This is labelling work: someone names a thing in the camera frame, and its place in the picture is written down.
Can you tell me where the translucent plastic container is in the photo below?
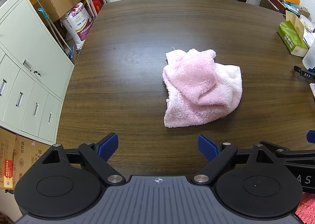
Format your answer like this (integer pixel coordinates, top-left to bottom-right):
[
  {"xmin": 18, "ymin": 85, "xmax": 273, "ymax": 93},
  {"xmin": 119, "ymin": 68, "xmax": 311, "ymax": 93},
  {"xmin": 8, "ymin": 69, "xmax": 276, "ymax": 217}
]
[{"xmin": 302, "ymin": 39, "xmax": 315, "ymax": 70}]

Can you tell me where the black flat tool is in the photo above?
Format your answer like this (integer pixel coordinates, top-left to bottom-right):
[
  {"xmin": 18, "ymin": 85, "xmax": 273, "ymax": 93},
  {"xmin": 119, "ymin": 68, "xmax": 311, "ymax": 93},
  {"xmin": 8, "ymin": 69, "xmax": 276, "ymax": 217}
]
[{"xmin": 294, "ymin": 65, "xmax": 315, "ymax": 82}]

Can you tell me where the red patterned cloth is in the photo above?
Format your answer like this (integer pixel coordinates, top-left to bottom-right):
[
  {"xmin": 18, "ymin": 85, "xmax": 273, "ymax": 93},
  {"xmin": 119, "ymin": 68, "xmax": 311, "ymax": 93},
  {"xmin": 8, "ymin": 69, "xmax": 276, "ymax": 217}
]
[{"xmin": 294, "ymin": 192, "xmax": 315, "ymax": 224}]

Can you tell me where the printed brown cardboard box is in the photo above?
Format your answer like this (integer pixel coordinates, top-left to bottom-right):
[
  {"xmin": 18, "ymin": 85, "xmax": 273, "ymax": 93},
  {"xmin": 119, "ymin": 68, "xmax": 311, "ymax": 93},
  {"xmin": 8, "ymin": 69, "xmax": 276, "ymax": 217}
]
[{"xmin": 13, "ymin": 134, "xmax": 51, "ymax": 185}]

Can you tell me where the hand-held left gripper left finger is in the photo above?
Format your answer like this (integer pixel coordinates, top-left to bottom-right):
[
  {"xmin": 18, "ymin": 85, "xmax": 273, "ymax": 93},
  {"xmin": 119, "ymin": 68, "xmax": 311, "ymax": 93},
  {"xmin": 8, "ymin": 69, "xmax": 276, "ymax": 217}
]
[{"xmin": 32, "ymin": 133, "xmax": 126, "ymax": 187}]

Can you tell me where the brown paper bag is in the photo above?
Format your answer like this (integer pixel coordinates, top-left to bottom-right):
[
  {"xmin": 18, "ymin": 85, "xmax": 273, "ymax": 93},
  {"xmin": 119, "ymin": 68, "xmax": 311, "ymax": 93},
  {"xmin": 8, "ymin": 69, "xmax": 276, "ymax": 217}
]
[{"xmin": 285, "ymin": 10, "xmax": 305, "ymax": 41}]

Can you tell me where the open plain cardboard box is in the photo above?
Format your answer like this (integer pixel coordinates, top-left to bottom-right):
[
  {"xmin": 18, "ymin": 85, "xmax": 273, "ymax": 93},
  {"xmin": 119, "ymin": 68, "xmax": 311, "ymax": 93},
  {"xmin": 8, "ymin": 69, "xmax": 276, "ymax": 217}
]
[{"xmin": 39, "ymin": 0, "xmax": 86, "ymax": 21}]

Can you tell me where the white paper sheet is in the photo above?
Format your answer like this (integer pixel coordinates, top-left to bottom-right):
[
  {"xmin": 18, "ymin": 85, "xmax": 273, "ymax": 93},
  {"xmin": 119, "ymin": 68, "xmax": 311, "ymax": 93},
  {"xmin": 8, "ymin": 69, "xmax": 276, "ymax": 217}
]
[{"xmin": 309, "ymin": 83, "xmax": 315, "ymax": 107}]

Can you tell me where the green tissue pack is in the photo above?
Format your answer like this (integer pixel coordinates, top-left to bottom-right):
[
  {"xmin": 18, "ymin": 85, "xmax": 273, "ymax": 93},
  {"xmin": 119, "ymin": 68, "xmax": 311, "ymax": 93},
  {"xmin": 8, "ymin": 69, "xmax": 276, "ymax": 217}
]
[{"xmin": 277, "ymin": 21, "xmax": 309, "ymax": 57}]

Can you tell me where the white printed rice sack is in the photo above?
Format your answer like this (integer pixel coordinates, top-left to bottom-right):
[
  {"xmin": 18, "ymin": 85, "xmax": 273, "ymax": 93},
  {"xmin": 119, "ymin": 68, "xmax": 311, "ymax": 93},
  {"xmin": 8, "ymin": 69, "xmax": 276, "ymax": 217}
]
[{"xmin": 60, "ymin": 1, "xmax": 94, "ymax": 50}]

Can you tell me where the cardboard box with red label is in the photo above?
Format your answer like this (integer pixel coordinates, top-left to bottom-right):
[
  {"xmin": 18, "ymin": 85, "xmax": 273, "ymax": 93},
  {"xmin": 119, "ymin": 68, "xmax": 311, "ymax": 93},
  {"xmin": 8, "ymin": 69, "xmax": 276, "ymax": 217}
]
[{"xmin": 0, "ymin": 127, "xmax": 17, "ymax": 189}]

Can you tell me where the pink towel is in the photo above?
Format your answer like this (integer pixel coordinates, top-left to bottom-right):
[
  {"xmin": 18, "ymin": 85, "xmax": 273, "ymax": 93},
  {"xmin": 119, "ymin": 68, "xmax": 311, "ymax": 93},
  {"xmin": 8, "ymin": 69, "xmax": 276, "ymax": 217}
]
[{"xmin": 162, "ymin": 47, "xmax": 243, "ymax": 128}]

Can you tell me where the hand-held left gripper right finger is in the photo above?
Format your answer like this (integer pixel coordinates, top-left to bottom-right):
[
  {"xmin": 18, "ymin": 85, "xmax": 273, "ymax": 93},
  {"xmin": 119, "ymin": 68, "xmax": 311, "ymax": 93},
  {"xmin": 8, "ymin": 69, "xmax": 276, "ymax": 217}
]
[{"xmin": 192, "ymin": 135, "xmax": 283, "ymax": 187}]

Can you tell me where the mop with blue hook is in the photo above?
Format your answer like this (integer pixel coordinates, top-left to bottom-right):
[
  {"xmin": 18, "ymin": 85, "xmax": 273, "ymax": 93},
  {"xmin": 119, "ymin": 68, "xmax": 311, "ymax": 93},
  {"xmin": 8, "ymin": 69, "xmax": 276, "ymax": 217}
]
[{"xmin": 34, "ymin": 0, "xmax": 75, "ymax": 60}]

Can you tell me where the white metal drawer cabinet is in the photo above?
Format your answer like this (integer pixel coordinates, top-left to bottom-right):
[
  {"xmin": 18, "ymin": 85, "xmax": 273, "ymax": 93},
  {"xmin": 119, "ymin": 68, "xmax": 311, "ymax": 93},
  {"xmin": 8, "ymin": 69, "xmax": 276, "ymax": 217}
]
[{"xmin": 0, "ymin": 0, "xmax": 75, "ymax": 146}]

